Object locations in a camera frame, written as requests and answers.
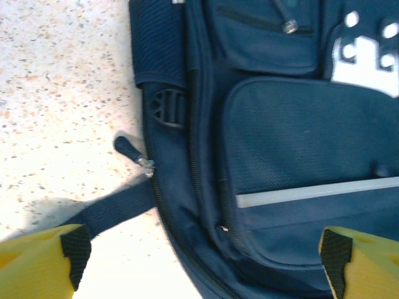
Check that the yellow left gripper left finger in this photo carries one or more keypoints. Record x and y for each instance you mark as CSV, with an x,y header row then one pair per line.
x,y
34,264

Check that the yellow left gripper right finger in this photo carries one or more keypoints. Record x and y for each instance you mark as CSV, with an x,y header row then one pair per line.
x,y
368,268

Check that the navy blue backpack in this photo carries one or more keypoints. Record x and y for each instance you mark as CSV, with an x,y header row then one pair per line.
x,y
280,140

